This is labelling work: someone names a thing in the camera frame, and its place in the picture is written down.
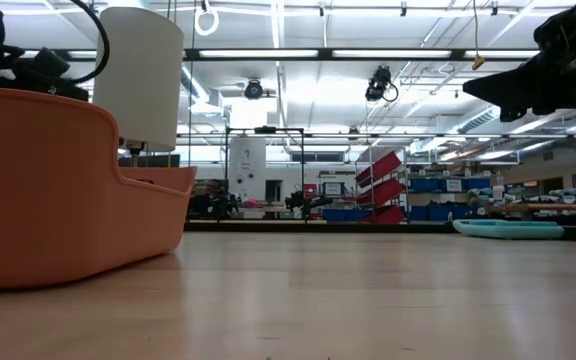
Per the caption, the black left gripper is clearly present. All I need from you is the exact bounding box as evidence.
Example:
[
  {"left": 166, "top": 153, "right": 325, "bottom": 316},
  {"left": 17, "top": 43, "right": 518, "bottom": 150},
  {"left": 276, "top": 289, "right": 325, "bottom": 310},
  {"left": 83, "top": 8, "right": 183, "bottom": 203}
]
[{"left": 0, "top": 46, "right": 91, "bottom": 103}]

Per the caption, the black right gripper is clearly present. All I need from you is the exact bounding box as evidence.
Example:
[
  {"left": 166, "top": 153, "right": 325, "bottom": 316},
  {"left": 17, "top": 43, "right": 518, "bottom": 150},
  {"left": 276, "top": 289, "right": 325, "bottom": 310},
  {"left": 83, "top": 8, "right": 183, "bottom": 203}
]
[{"left": 462, "top": 0, "right": 576, "bottom": 124}]

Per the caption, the orange plastic bin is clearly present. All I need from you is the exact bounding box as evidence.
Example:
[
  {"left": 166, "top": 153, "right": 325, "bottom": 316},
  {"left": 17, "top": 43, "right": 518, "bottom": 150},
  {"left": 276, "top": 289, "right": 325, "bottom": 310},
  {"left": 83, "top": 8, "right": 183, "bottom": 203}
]
[{"left": 0, "top": 86, "right": 199, "bottom": 291}]

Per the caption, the white lamp with wooden base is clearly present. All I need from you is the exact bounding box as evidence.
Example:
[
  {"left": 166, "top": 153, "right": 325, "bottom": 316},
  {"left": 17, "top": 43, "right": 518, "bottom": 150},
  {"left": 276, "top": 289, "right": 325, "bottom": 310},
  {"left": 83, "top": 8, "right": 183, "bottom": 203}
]
[{"left": 92, "top": 6, "right": 185, "bottom": 169}]

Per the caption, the wooden workbench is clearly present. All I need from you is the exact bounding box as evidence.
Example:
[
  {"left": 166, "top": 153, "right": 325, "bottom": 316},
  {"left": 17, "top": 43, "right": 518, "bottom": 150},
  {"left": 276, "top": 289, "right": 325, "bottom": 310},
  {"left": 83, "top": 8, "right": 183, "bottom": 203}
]
[{"left": 487, "top": 201, "right": 576, "bottom": 212}]

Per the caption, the long blue storage bin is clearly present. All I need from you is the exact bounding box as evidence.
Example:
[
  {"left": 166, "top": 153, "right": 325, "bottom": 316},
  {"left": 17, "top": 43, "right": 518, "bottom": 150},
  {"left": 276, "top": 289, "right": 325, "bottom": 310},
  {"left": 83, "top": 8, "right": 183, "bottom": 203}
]
[{"left": 410, "top": 176, "right": 493, "bottom": 193}]

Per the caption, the black hanging device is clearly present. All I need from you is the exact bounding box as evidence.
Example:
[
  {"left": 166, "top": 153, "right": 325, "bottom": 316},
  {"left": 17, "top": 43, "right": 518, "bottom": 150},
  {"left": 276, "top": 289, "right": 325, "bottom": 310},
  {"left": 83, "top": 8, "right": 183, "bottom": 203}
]
[
  {"left": 243, "top": 78, "right": 265, "bottom": 100},
  {"left": 365, "top": 64, "right": 394, "bottom": 103}
]

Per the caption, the large black panel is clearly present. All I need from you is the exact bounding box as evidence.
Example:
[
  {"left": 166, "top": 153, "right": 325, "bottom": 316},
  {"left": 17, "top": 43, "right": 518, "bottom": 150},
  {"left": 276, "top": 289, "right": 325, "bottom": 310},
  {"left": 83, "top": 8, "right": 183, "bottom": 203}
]
[{"left": 117, "top": 153, "right": 182, "bottom": 169}]

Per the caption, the blue calculator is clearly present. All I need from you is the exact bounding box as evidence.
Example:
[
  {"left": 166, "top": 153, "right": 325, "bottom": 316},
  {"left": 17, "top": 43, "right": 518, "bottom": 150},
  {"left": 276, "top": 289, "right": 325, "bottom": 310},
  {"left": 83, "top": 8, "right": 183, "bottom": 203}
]
[{"left": 451, "top": 218, "right": 566, "bottom": 240}]

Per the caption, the red plastic storage bin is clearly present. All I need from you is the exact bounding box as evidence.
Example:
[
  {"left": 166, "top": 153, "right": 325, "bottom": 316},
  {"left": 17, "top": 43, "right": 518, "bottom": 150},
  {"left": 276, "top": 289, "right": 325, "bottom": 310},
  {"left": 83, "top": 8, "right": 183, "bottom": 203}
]
[
  {"left": 360, "top": 204, "right": 406, "bottom": 225},
  {"left": 357, "top": 177, "right": 406, "bottom": 208},
  {"left": 355, "top": 149, "right": 403, "bottom": 187}
]

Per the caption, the white pillar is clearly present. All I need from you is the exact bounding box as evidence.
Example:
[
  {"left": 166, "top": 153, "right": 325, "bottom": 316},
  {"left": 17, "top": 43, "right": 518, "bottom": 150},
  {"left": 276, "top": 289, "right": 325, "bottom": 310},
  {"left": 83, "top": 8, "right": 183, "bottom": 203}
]
[{"left": 227, "top": 137, "right": 268, "bottom": 201}]

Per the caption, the yellow hanging strap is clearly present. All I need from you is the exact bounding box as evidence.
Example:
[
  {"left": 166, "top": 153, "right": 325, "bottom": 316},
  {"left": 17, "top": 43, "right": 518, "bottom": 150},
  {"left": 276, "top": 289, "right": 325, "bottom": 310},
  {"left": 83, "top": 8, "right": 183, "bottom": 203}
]
[{"left": 471, "top": 0, "right": 487, "bottom": 71}]

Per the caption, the metal air duct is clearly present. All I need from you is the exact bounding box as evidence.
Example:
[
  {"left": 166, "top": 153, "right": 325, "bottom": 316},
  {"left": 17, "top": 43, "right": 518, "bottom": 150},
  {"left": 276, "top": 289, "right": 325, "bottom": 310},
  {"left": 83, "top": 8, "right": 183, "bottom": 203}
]
[{"left": 455, "top": 102, "right": 576, "bottom": 134}]

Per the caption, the white hanging ring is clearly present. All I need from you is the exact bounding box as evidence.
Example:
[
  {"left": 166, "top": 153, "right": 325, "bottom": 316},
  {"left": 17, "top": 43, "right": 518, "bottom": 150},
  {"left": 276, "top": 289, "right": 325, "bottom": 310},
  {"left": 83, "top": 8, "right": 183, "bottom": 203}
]
[{"left": 193, "top": 4, "right": 221, "bottom": 37}]

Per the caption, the metal wire shelf rack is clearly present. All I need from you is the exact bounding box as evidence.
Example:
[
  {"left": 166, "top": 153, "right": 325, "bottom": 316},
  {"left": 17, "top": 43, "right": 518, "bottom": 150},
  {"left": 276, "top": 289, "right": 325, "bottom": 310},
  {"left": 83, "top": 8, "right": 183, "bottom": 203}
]
[{"left": 366, "top": 142, "right": 410, "bottom": 224}]

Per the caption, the thin black rig frame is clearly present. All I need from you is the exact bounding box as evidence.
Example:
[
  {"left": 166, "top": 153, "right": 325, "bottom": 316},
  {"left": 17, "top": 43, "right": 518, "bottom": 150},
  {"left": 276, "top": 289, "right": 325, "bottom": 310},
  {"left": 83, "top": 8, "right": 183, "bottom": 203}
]
[{"left": 224, "top": 125, "right": 306, "bottom": 221}]

